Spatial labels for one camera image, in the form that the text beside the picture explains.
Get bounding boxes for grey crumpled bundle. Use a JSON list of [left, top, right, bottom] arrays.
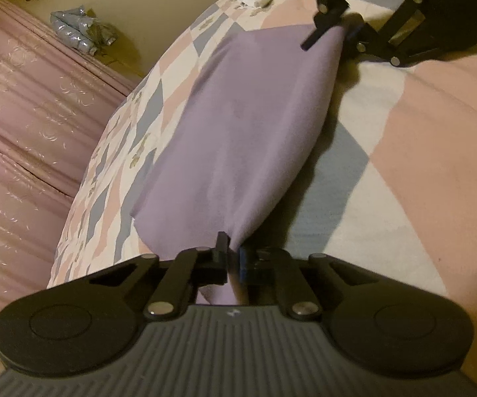
[[50, 6, 118, 57]]

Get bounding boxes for pink curtain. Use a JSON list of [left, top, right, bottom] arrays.
[[0, 0, 140, 357]]

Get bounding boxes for patchwork bear quilt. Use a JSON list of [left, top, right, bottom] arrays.
[[47, 0, 477, 342]]

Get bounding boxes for purple shirt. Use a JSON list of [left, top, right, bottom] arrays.
[[131, 22, 347, 307]]

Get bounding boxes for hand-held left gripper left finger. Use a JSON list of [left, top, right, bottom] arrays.
[[90, 232, 230, 322]]

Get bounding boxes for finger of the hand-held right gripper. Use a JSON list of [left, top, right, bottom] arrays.
[[302, 0, 349, 51], [345, 0, 443, 67]]

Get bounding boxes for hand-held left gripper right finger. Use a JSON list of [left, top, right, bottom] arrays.
[[238, 246, 386, 322]]

